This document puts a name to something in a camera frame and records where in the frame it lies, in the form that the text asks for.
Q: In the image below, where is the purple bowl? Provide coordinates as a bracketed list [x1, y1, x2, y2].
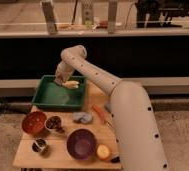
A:
[67, 129, 97, 160]

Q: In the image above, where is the blue sponge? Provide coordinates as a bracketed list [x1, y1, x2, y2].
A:
[105, 104, 111, 113]

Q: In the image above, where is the yellow banana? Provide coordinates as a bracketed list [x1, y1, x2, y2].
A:
[62, 81, 79, 89]

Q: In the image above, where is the black marker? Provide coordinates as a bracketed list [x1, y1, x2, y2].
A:
[110, 156, 120, 163]

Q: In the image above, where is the small white cup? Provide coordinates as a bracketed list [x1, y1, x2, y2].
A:
[45, 116, 62, 133]

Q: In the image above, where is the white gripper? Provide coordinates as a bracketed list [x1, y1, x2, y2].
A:
[54, 61, 74, 85]

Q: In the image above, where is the orange carrot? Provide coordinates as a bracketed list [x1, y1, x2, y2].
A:
[92, 105, 106, 124]

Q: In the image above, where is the small metal cup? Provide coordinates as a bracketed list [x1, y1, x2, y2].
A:
[32, 139, 47, 155]

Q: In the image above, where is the green plastic tray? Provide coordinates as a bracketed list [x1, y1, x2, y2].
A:
[32, 75, 86, 110]

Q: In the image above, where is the grey crumpled cloth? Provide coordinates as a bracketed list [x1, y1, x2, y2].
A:
[73, 112, 93, 124]

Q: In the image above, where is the yellow round fruit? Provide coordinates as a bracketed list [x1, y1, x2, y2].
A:
[96, 144, 111, 160]

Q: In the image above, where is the red bowl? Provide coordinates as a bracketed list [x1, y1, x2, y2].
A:
[21, 111, 47, 135]

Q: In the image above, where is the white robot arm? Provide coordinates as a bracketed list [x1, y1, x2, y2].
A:
[56, 45, 169, 171]

